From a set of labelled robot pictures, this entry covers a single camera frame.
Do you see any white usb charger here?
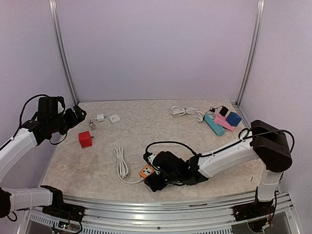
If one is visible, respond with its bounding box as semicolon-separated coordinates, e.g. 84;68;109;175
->
95;114;107;122

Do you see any aluminium front rail frame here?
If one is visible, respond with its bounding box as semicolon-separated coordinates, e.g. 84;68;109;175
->
17;192;303;234

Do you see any red cube adapter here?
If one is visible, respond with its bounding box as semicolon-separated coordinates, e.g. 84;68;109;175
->
78;131;94;148

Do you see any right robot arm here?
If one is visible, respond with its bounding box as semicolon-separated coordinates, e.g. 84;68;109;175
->
141;120;295;216

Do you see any left aluminium corner post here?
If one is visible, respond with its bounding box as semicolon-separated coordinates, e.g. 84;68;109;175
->
49;0;79;105

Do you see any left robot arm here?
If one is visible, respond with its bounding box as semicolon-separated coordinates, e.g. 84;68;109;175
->
0;94;87;222

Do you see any black plug adapter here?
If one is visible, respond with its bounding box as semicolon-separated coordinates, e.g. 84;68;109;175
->
219;106;229;117

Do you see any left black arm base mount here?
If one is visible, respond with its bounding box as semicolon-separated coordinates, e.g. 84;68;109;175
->
41;185;85;222

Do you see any teal power strip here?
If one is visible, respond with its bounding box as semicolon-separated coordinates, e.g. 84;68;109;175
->
204;114;226;136

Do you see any white coiled cord at back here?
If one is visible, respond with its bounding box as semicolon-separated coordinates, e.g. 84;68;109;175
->
170;105;208;122

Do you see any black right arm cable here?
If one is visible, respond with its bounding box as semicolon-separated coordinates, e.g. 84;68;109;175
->
144;128;295;161

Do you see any pink power strip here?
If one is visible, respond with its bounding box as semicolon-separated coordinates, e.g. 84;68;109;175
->
214;114;236;131

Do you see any orange power strip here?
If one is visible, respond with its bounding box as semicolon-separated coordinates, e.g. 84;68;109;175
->
139;164;155;180

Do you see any white power strip cord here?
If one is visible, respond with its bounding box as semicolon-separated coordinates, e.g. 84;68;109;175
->
113;146;144;184

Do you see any blue cube adapter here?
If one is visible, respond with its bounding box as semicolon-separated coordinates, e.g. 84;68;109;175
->
226;112;242;127

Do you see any right aluminium corner post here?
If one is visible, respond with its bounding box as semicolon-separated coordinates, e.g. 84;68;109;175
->
235;0;265;108

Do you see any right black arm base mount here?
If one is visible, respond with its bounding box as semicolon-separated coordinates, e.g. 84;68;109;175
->
233;188;275;222

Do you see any aluminium corner post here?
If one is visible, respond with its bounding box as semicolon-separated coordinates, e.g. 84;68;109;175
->
49;0;79;105
235;0;265;108

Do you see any white multi-outlet plug adapter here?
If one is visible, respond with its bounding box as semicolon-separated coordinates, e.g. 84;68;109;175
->
109;114;121;124

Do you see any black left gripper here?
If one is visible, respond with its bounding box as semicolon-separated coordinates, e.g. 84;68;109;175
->
49;104;86;135

